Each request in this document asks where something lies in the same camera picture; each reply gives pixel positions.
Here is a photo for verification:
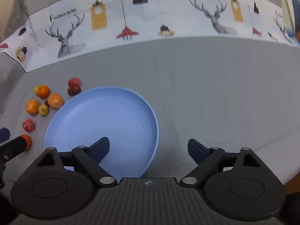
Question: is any grey bed sheet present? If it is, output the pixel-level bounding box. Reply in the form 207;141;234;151
0;36;300;185

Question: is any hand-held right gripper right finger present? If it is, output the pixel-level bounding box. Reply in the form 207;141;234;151
179;138;264;188

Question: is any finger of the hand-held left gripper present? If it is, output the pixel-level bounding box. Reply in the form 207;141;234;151
0;135;26;164
0;127;11;144

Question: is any orange and blue pillow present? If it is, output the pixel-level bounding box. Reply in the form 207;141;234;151
289;0;300;41

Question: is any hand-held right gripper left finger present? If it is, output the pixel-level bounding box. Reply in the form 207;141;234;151
36;136;118;188

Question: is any dark red apple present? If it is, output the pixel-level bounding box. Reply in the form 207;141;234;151
67;85;81;96

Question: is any deer print duvet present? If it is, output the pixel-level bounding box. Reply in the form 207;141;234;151
0;0;300;74

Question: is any pale patterned pillow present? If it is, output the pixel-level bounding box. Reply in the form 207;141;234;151
278;0;295;38

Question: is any light blue plate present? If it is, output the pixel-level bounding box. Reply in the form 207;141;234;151
44;86;159;179

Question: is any orange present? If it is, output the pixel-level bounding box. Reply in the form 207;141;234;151
37;85;51;99
21;134;32;152
26;99;40;116
47;93;64;110

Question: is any yellow-green apple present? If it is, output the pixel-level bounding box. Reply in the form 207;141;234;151
38;104;49;117

